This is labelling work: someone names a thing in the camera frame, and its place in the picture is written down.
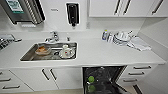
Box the stainless steel dishwasher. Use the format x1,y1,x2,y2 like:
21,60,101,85
81,65,143,94

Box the white plate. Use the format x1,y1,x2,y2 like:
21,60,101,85
58,48,76,60

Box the black soap dispenser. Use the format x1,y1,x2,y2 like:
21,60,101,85
65,2,81,28

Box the chrome faucet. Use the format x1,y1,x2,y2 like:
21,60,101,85
44,31,61,44

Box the white cup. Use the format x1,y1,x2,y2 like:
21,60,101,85
62,44,71,53

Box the white two-door base cabinet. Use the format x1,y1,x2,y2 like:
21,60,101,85
9,66,84,93

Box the stainless steel sink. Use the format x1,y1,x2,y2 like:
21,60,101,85
19,41,79,62

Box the white drawer unit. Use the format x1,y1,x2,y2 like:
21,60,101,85
118,62,158,88
0,68,35,94

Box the steel paper towel dispenser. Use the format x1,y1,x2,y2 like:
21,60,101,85
0,0,47,26

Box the small dish soap bottle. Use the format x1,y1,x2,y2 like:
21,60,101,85
101,28,110,42

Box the stack of white dishes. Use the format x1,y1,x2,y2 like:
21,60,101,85
112,30,135,47

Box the white dish cloth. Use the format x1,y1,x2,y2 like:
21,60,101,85
127,36,152,53

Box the orange bowl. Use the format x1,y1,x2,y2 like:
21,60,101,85
34,46,52,57

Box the white wall cabinet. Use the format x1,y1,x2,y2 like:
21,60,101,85
87,0,168,19

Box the small wall label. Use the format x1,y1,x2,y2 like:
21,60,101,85
50,8,60,12

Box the white wall socket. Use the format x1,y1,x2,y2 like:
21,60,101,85
85,22,91,30

